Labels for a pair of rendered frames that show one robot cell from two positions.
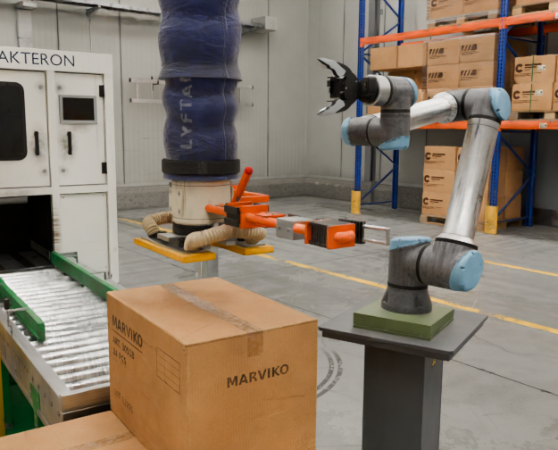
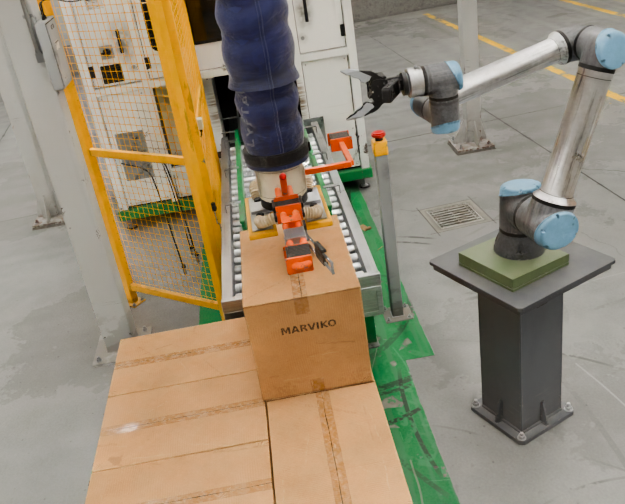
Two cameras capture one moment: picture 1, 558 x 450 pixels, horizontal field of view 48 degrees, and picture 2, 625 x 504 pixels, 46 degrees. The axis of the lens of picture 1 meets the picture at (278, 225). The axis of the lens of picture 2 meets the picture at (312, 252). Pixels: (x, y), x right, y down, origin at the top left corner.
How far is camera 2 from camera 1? 1.34 m
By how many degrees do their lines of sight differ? 35
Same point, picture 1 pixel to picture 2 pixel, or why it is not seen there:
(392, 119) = (434, 107)
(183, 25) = (230, 49)
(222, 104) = (273, 109)
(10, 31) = not seen: outside the picture
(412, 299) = (515, 246)
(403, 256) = (505, 205)
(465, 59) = not seen: outside the picture
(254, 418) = (309, 355)
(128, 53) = not seen: outside the picture
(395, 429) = (503, 355)
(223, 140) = (279, 138)
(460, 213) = (553, 172)
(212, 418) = (272, 354)
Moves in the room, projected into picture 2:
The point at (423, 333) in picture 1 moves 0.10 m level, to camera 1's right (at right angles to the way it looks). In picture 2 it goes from (508, 284) to (536, 288)
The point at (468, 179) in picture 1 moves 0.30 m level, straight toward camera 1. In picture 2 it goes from (565, 136) to (517, 168)
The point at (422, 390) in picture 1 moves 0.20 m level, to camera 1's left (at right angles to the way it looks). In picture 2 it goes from (519, 329) to (468, 321)
